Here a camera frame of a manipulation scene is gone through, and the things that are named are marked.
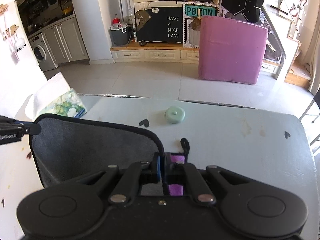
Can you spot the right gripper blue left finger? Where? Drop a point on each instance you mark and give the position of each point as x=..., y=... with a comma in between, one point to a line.
x=134, y=178

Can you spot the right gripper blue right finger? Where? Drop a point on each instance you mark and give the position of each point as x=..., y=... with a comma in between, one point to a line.
x=184, y=179

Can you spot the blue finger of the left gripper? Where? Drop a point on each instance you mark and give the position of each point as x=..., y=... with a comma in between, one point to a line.
x=29, y=127

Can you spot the purple and grey towel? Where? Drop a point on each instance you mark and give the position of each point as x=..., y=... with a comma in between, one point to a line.
x=67, y=148

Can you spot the floral tissue pack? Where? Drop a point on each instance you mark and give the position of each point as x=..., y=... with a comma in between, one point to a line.
x=66, y=104

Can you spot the round green tape measure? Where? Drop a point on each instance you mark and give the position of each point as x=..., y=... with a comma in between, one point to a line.
x=174, y=115

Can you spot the front-loading washing machine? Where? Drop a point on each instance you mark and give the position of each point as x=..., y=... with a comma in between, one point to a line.
x=42, y=54

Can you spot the grey kitchen base cabinet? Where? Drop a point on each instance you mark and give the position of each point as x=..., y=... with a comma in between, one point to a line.
x=64, y=42

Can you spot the cream low drawer cabinet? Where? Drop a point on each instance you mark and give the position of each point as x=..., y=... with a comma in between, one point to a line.
x=161, y=52

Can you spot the grey bucket with red item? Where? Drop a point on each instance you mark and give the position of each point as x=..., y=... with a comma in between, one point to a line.
x=120, y=32

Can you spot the pink upholstered chair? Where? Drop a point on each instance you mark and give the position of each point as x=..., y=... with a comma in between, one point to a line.
x=231, y=50

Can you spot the teal potion sign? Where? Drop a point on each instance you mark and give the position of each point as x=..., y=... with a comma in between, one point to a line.
x=196, y=10

